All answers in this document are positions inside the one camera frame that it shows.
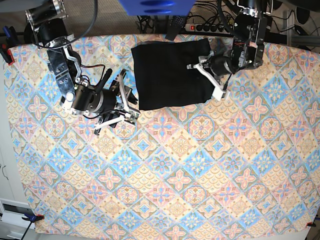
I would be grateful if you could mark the red black left clamp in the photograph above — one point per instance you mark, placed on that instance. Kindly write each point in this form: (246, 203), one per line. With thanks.
(5, 51)

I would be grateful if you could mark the orange black table clamp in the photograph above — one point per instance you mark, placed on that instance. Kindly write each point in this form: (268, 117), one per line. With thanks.
(32, 218)

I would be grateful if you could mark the white power strip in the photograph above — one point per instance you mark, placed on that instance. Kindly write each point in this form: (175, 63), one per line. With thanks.
(207, 28)

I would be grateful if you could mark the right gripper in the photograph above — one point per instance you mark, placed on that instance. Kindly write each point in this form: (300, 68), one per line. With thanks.
(113, 104)

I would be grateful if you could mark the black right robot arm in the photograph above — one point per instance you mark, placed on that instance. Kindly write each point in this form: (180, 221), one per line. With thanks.
(50, 33)

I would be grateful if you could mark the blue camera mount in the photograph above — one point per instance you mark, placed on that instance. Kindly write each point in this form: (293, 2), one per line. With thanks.
(157, 7)

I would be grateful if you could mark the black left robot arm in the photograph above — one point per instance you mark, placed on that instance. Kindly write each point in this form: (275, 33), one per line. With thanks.
(248, 30)

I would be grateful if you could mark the black T-shirt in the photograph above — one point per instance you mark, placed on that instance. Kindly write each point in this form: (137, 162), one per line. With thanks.
(162, 78)

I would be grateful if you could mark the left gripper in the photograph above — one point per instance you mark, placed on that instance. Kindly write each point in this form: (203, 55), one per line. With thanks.
(214, 67)

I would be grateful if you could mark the patterned tablecloth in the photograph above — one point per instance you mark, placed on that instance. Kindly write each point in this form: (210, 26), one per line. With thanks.
(241, 168)

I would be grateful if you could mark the orange right table clamp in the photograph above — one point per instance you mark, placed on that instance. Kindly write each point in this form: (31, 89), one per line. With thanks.
(311, 224)

